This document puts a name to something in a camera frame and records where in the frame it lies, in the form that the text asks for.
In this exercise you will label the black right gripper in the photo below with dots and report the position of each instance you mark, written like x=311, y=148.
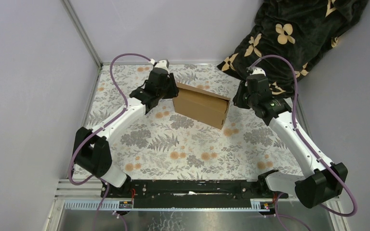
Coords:
x=237, y=100

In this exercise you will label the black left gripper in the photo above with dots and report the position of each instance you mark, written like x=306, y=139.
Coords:
x=173, y=90

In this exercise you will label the brown cardboard box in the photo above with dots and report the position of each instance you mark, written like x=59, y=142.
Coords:
x=201, y=105

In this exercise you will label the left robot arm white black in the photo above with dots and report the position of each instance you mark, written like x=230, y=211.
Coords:
x=92, y=145

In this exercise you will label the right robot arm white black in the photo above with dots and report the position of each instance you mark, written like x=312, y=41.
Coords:
x=303, y=153

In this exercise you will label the black floral blanket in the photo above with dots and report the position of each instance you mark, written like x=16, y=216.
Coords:
x=290, y=37

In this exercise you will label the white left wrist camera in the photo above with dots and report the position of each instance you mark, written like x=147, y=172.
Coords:
x=162, y=64

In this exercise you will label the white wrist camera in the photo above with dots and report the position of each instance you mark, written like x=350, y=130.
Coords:
x=162, y=64
x=256, y=71

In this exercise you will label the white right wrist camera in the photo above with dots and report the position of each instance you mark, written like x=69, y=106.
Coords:
x=256, y=71

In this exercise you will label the aluminium frame rails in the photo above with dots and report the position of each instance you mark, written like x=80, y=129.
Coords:
x=92, y=190

